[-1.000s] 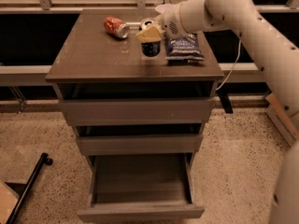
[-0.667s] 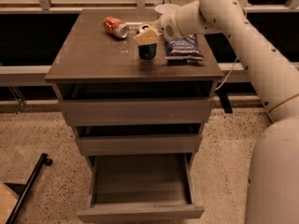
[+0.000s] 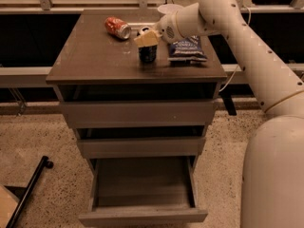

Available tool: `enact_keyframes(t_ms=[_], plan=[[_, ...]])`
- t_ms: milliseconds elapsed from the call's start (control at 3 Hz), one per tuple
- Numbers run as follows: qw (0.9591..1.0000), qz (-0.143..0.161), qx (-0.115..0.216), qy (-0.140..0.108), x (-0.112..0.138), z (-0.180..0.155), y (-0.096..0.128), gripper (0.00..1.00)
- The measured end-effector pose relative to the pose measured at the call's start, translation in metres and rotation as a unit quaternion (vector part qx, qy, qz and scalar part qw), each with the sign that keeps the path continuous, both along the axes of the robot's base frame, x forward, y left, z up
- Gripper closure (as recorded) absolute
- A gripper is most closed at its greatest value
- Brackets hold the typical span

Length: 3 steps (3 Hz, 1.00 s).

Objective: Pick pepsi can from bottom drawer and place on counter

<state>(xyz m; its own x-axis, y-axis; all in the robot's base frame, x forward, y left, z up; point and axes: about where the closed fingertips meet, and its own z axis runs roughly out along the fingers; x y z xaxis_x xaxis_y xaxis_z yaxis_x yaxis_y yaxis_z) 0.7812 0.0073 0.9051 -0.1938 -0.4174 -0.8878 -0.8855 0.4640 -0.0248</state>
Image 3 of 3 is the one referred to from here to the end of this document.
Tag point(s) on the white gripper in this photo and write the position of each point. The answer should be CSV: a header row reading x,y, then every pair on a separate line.
x,y
167,28

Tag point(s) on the dark blue pepsi can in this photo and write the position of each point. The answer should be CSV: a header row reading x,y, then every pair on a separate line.
x,y
148,54

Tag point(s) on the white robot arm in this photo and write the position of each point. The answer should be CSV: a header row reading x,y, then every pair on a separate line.
x,y
272,194

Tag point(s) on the red soda can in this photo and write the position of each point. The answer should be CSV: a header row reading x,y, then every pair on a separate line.
x,y
117,27

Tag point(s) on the grey drawer cabinet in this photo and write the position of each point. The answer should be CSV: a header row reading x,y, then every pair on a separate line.
x,y
95,66

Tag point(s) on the grey top drawer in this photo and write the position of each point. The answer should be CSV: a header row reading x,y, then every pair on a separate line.
x,y
137,114

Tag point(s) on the grey middle drawer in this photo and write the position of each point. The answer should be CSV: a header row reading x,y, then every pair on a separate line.
x,y
142,147

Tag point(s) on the grey open bottom drawer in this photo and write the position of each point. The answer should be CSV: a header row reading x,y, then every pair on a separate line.
x,y
142,191

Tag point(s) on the white bowl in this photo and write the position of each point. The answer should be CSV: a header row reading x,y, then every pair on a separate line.
x,y
168,8

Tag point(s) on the blue chip bag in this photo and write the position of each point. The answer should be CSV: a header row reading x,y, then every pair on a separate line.
x,y
188,49

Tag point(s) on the black metal bar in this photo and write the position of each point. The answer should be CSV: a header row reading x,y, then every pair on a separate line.
x,y
45,162

